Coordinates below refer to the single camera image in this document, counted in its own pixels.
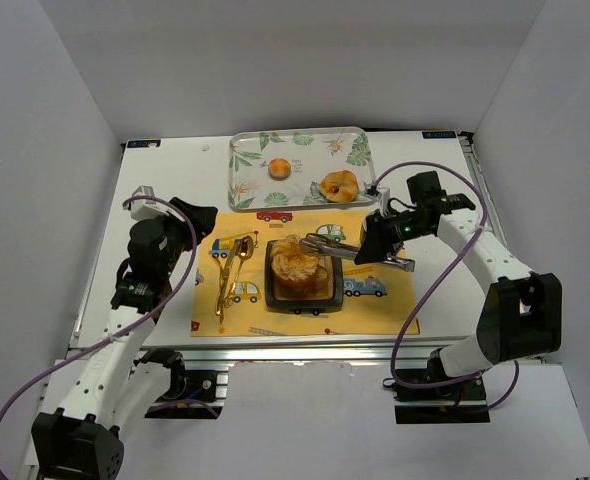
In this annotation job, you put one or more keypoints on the small round bread bun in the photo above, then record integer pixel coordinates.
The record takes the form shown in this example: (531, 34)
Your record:
(279, 168)

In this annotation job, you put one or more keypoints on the sliced brown bread loaf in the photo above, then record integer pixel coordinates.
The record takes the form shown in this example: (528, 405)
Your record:
(299, 281)

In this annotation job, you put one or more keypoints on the gold fork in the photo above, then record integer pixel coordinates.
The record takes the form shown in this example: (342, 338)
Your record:
(224, 278)

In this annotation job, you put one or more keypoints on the aluminium table frame rail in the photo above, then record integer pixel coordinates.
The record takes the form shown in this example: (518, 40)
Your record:
(467, 145)

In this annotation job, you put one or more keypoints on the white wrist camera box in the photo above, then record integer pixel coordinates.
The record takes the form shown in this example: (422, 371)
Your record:
(380, 195)

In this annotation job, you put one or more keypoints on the yellow vehicle print placemat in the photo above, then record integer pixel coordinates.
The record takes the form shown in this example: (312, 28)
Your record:
(253, 279)

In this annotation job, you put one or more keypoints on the silver metal tongs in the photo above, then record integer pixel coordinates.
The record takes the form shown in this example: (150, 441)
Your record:
(317, 245)

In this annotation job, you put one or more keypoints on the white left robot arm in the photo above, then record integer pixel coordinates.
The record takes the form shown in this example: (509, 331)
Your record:
(84, 437)

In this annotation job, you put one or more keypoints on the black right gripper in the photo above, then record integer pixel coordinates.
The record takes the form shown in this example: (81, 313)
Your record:
(375, 239)

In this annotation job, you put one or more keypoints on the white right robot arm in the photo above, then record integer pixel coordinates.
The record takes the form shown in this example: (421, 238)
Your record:
(522, 311)

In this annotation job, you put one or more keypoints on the gold knife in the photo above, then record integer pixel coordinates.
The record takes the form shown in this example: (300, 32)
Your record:
(220, 263)

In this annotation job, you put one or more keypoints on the gold spoon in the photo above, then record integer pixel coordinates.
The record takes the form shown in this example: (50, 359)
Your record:
(246, 251)

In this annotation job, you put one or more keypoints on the floral white serving tray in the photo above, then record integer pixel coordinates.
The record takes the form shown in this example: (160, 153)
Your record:
(312, 153)

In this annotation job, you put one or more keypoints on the orange striped croissant bread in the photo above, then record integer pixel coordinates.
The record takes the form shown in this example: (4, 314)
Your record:
(340, 187)

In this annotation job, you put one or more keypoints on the large brown muffin bread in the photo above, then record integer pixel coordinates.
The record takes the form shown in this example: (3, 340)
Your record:
(287, 253)

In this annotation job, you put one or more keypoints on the dark square plate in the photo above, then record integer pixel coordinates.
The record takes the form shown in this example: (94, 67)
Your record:
(327, 295)

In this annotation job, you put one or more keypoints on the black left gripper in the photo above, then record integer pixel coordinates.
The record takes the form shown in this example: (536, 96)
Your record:
(195, 218)

